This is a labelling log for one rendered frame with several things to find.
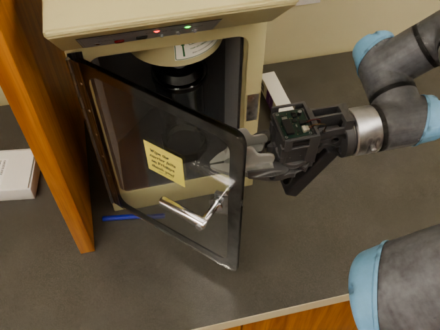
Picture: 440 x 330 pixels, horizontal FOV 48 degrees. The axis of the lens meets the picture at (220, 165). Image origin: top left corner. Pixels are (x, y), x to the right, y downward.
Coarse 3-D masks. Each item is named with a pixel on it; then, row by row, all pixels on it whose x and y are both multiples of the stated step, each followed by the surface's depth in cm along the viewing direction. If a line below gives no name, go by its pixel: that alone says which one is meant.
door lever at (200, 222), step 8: (160, 200) 79; (168, 200) 79; (216, 200) 79; (168, 208) 79; (176, 208) 79; (184, 208) 79; (216, 208) 79; (184, 216) 78; (192, 216) 78; (200, 216) 78; (208, 216) 78; (192, 224) 78; (200, 224) 77
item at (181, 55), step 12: (156, 48) 82; (168, 48) 81; (180, 48) 82; (192, 48) 82; (204, 48) 84; (216, 48) 86; (144, 60) 84; (156, 60) 83; (168, 60) 82; (180, 60) 83; (192, 60) 83
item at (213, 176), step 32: (96, 96) 77; (128, 96) 72; (160, 96) 68; (128, 128) 79; (160, 128) 73; (192, 128) 68; (224, 128) 65; (128, 160) 87; (192, 160) 74; (224, 160) 70; (128, 192) 97; (160, 192) 89; (192, 192) 82; (224, 192) 76; (160, 224) 99; (224, 224) 83; (224, 256) 92
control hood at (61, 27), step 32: (64, 0) 62; (96, 0) 62; (128, 0) 62; (160, 0) 62; (192, 0) 62; (224, 0) 62; (256, 0) 62; (288, 0) 62; (64, 32) 58; (96, 32) 60
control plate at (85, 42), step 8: (184, 24) 64; (192, 24) 65; (200, 24) 66; (208, 24) 68; (216, 24) 69; (128, 32) 63; (136, 32) 64; (144, 32) 65; (152, 32) 66; (160, 32) 68; (168, 32) 69; (184, 32) 71; (80, 40) 63; (88, 40) 64; (96, 40) 65; (104, 40) 66; (112, 40) 68; (128, 40) 70; (136, 40) 71
